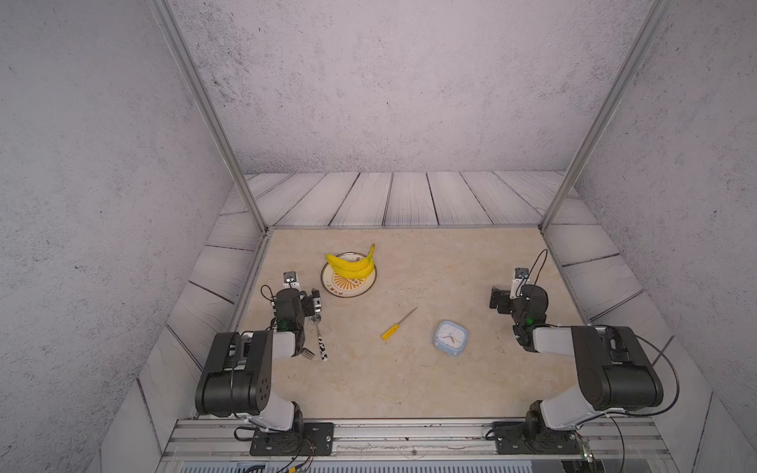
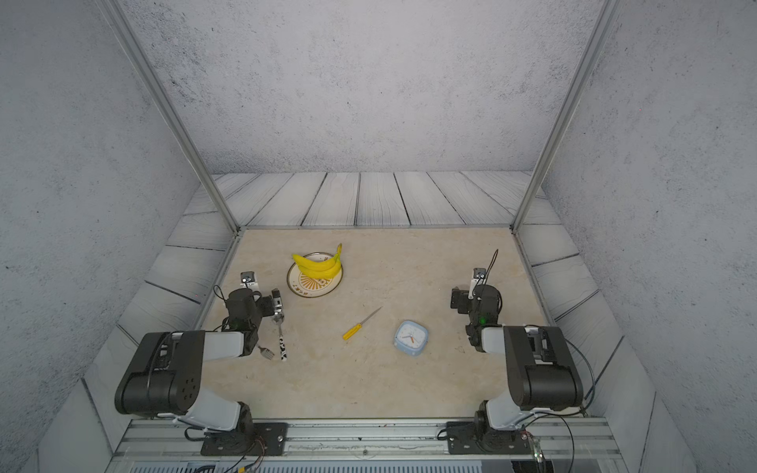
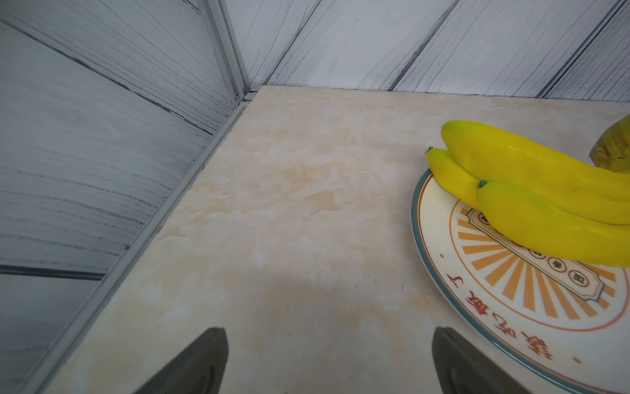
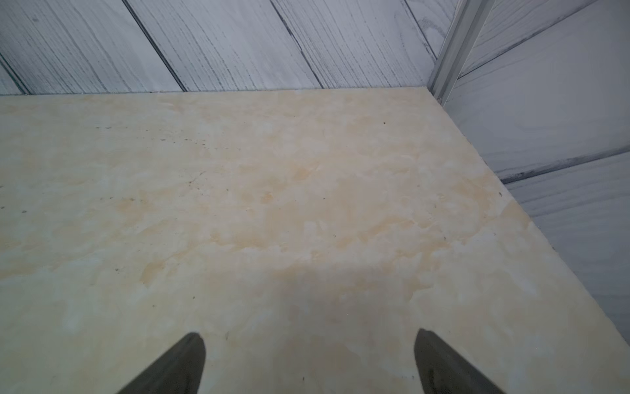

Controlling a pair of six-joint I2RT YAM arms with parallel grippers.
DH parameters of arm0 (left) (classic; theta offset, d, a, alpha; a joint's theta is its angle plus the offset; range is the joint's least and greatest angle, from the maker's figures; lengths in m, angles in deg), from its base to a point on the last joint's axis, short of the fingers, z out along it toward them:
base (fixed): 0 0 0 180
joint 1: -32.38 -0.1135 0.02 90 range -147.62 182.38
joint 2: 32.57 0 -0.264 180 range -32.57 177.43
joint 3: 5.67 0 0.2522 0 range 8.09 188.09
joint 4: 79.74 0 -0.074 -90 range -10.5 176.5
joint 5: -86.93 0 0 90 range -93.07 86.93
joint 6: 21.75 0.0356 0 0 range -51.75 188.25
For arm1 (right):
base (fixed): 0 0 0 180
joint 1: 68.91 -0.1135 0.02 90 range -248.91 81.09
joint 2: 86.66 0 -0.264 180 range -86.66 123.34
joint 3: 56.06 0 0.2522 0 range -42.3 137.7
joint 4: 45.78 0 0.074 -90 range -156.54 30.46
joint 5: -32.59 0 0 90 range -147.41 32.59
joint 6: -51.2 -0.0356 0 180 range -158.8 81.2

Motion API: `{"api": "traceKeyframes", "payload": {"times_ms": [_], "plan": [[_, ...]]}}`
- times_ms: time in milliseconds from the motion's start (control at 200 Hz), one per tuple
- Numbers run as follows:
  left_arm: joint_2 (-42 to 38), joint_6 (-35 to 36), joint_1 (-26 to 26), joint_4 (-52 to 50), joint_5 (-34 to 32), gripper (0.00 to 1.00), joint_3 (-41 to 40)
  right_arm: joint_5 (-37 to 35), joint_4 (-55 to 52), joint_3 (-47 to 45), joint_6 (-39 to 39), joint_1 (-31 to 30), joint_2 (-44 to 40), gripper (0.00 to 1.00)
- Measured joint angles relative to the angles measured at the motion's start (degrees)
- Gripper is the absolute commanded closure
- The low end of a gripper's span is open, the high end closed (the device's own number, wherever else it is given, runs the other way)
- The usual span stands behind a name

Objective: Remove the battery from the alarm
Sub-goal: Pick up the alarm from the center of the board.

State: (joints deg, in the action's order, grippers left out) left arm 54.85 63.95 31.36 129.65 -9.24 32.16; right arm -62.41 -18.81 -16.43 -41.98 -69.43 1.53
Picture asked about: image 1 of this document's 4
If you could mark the aluminium frame post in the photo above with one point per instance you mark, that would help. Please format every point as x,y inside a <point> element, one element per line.
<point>627,71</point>
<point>166,20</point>

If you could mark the yellow handled screwdriver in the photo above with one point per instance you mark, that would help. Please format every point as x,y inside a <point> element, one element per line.
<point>390,331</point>

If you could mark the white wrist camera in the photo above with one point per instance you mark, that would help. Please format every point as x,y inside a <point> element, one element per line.
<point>291,280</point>
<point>521,277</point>

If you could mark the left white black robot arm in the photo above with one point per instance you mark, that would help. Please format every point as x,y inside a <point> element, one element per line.
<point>237,378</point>

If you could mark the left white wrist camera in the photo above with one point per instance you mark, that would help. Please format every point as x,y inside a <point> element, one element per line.
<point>291,280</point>

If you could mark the light blue alarm clock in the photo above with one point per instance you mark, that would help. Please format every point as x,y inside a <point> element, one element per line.
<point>450,338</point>

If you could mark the yellow banana bunch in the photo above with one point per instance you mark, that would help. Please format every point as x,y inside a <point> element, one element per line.
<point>353,270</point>

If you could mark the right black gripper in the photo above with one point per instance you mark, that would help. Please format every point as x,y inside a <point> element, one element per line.
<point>504,304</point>

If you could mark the round patterned plate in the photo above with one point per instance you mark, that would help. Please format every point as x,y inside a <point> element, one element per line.
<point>346,288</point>

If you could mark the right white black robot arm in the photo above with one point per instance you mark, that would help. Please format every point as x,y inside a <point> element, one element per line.
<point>613,371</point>

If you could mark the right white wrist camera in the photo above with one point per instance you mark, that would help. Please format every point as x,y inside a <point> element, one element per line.
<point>521,277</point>

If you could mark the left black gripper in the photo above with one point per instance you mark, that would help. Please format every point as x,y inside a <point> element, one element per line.
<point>308,306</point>

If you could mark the left aluminium frame post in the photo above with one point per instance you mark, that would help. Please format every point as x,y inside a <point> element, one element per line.
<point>166,20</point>

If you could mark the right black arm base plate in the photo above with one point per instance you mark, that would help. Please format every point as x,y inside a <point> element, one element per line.
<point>513,438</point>

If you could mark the aluminium front rail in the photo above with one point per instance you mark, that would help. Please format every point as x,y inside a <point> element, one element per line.
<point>414,445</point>

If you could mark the right aluminium frame post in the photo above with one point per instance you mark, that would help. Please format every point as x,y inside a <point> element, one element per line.
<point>627,71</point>

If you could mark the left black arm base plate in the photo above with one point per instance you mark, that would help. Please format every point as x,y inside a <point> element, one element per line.
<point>314,439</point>

